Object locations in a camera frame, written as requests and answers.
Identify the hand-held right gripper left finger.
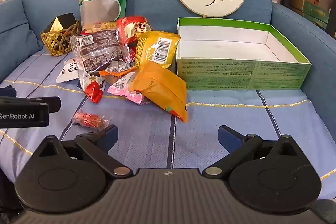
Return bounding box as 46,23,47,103
33,124,133,178

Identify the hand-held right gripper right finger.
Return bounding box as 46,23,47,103
203,125,305,178

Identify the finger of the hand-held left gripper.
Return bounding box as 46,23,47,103
39,96,62,114

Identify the red and silver snack packet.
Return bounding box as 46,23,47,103
77,69,107,104

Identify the green cardboard box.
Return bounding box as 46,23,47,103
176,17,312,90

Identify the small orange snack packet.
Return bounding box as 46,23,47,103
98,61,137,77

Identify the brown snack packet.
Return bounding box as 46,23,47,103
70,28,130,73

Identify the yellow snack packet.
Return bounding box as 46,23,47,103
134,31,181,69

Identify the blue plaid blanket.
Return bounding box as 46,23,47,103
0,49,336,201

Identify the red wrapped candy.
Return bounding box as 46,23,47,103
72,110,109,131

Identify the white snack packet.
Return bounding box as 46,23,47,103
56,58,84,83

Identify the pink snack packet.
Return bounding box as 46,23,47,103
107,72,150,106

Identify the blue cushion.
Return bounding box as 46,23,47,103
0,0,42,83

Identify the green flat carton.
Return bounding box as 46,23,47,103
290,0,330,29

